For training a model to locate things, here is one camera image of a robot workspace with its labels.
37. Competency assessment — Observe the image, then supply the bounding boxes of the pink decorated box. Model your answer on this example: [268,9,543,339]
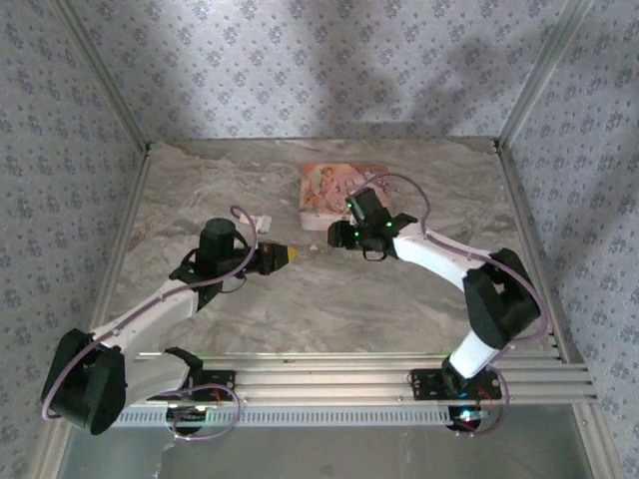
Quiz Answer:
[299,162,391,233]

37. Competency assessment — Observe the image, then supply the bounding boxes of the aluminium mounting beam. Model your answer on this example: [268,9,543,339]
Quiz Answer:
[53,350,599,406]

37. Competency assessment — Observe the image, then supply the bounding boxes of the black electronics board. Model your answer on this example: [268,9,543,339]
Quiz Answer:
[445,404,489,434]
[166,404,222,436]

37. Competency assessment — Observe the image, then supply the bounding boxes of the grey metal panel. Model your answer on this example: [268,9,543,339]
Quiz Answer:
[59,427,596,479]

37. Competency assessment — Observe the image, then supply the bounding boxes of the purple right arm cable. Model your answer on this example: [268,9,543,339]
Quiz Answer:
[354,172,551,440]

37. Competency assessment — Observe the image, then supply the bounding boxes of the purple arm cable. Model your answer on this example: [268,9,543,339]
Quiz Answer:
[40,205,243,441]
[354,172,551,440]

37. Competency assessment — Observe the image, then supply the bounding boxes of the aluminium table side rail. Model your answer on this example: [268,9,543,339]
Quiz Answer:
[493,144,621,479]
[33,147,154,479]

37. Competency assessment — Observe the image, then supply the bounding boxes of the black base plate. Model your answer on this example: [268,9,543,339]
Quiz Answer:
[145,368,238,403]
[407,367,503,402]

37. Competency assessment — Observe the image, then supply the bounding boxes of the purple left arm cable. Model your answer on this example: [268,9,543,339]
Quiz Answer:
[40,205,243,441]

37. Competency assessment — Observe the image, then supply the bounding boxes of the grey slotted cable duct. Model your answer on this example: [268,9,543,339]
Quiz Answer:
[114,404,450,430]

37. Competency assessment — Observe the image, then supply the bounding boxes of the aluminium upright frame post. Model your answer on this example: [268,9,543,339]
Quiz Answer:
[491,0,598,154]
[49,0,154,154]

